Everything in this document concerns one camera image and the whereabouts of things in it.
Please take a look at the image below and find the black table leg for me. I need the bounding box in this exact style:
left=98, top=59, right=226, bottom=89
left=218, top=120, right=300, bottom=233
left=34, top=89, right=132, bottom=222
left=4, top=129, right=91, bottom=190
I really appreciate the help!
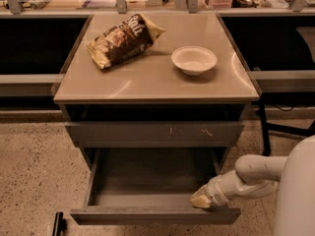
left=258, top=100, right=271, bottom=156

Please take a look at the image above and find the brown salt chip bag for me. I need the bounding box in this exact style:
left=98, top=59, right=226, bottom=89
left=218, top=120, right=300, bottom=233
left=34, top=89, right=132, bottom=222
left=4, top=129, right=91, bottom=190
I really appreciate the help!
left=87, top=14, right=164, bottom=69

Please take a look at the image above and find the white bowl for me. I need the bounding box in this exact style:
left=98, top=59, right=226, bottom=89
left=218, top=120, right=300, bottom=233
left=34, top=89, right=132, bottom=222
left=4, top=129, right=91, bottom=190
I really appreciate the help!
left=171, top=46, right=218, bottom=76

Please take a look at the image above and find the grey top drawer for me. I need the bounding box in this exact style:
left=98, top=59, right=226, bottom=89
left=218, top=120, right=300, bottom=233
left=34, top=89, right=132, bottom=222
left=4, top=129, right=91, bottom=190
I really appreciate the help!
left=66, top=121, right=244, bottom=148

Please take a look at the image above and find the grey drawer cabinet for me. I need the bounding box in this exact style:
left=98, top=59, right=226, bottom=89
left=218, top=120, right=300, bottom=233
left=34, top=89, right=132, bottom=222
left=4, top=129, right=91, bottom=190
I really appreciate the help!
left=54, top=12, right=260, bottom=163

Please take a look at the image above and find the grey drawer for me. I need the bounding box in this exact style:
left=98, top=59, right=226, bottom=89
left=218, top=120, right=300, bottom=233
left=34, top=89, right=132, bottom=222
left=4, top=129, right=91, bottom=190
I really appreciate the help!
left=66, top=121, right=244, bottom=148
left=71, top=148, right=241, bottom=225

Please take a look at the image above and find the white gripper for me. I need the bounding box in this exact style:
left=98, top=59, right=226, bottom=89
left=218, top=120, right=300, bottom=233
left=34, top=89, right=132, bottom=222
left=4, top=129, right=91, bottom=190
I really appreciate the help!
left=189, top=170, right=239, bottom=208

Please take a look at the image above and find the black floor object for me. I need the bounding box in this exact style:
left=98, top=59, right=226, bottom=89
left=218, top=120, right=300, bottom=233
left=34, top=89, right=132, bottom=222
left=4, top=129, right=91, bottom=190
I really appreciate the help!
left=52, top=211, right=67, bottom=236

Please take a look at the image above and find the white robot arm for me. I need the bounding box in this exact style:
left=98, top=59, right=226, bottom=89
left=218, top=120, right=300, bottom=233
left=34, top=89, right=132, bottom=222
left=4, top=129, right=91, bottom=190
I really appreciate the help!
left=190, top=136, right=315, bottom=236

